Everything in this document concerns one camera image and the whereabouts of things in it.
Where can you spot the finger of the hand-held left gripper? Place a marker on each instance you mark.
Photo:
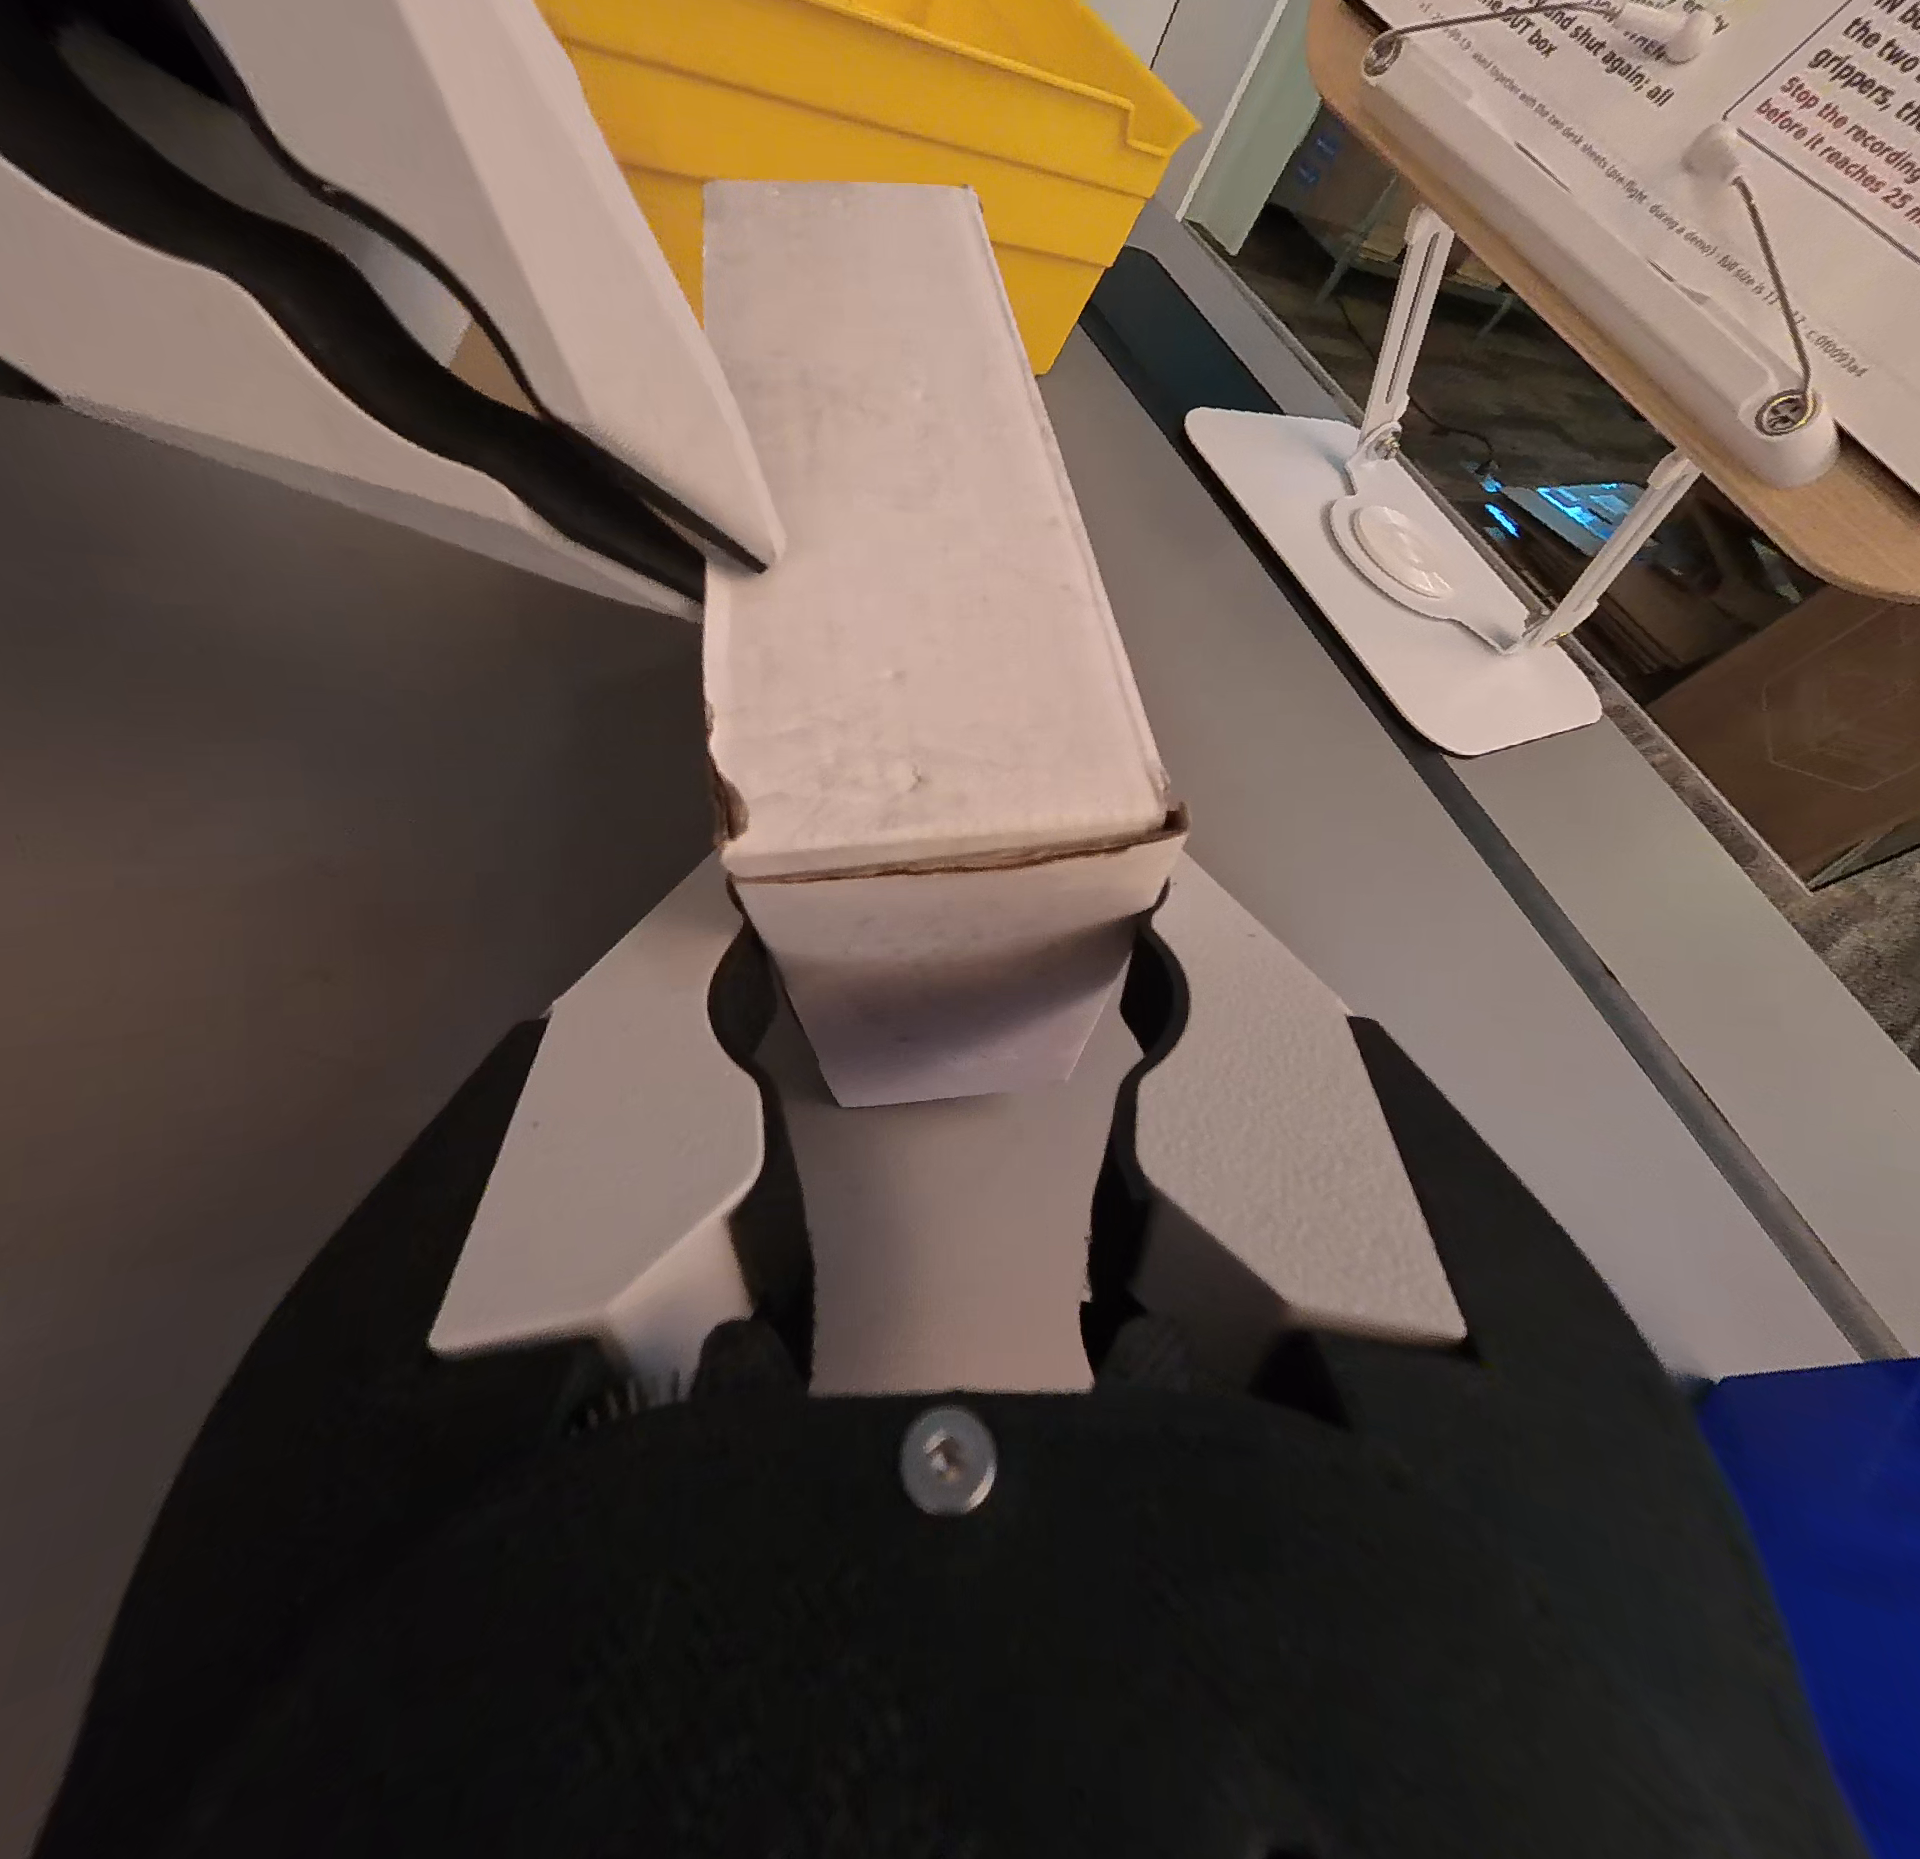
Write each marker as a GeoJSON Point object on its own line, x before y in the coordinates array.
{"type": "Point", "coordinates": [495, 164]}
{"type": "Point", "coordinates": [226, 344]}

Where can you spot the white cardboard mailer box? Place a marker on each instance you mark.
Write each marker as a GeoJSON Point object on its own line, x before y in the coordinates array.
{"type": "Point", "coordinates": [901, 539]}

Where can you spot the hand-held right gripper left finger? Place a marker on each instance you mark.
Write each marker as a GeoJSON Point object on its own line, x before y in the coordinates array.
{"type": "Point", "coordinates": [629, 1170]}

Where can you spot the blue plastic bin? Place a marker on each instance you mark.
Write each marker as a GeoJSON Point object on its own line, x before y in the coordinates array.
{"type": "Point", "coordinates": [1832, 1588]}

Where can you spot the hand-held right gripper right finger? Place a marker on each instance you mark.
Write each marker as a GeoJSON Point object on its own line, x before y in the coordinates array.
{"type": "Point", "coordinates": [1290, 1140]}

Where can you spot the brown cardboard box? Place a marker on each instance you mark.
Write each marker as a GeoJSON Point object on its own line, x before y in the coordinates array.
{"type": "Point", "coordinates": [1801, 747]}

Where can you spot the printed instruction sheet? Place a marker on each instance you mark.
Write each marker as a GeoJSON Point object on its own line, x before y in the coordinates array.
{"type": "Point", "coordinates": [1574, 27]}

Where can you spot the yellow plastic bin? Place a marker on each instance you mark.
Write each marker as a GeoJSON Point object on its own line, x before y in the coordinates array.
{"type": "Point", "coordinates": [901, 87]}

